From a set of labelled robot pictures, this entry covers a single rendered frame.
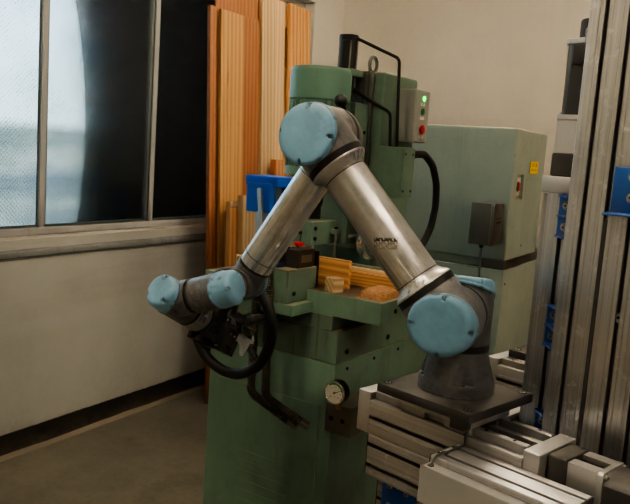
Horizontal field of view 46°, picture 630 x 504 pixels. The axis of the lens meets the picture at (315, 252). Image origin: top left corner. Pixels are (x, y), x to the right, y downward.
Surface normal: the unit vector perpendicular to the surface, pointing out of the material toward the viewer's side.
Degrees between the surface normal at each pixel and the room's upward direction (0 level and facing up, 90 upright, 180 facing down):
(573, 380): 90
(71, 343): 90
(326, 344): 90
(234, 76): 87
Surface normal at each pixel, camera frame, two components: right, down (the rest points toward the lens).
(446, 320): -0.31, 0.20
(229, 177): 0.85, 0.07
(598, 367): -0.72, 0.04
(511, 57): -0.52, 0.07
